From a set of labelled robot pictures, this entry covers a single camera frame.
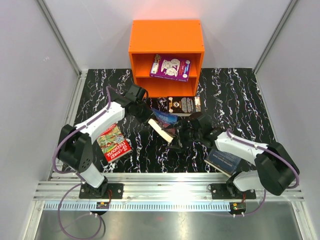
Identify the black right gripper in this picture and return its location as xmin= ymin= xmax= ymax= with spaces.
xmin=163 ymin=118 xmax=202 ymax=153

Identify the Jane Eyre book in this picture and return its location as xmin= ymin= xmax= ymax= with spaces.
xmin=147 ymin=108 xmax=178 ymax=143

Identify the purple paperback book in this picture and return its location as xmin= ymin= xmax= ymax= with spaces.
xmin=149 ymin=54 xmax=192 ymax=83

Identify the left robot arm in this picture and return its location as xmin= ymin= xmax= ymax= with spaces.
xmin=52 ymin=84 xmax=153 ymax=199

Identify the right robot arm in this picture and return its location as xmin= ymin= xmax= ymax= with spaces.
xmin=168 ymin=112 xmax=300 ymax=199

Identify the black book with white text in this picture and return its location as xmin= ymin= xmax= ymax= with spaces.
xmin=167 ymin=96 xmax=201 ymax=117

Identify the red Treehouse book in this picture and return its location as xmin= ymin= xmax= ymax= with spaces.
xmin=96 ymin=124 xmax=132 ymax=163

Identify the dark blue book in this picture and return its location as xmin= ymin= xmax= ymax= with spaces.
xmin=204 ymin=149 xmax=241 ymax=177

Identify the orange wooden shelf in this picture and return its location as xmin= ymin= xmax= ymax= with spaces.
xmin=128 ymin=19 xmax=205 ymax=98

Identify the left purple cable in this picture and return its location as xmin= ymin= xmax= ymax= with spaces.
xmin=52 ymin=86 xmax=126 ymax=237

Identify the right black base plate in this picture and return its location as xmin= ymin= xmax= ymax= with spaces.
xmin=207 ymin=183 xmax=257 ymax=200

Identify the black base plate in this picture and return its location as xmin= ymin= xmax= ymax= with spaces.
xmin=79 ymin=183 xmax=124 ymax=200
xmin=207 ymin=183 xmax=257 ymax=200

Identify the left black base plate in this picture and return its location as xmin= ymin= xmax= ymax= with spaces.
xmin=79 ymin=183 xmax=124 ymax=200

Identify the aluminium rail frame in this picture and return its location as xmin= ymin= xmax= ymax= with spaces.
xmin=38 ymin=0 xmax=320 ymax=240

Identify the slotted cable duct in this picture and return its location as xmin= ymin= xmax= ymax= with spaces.
xmin=44 ymin=201 xmax=246 ymax=212

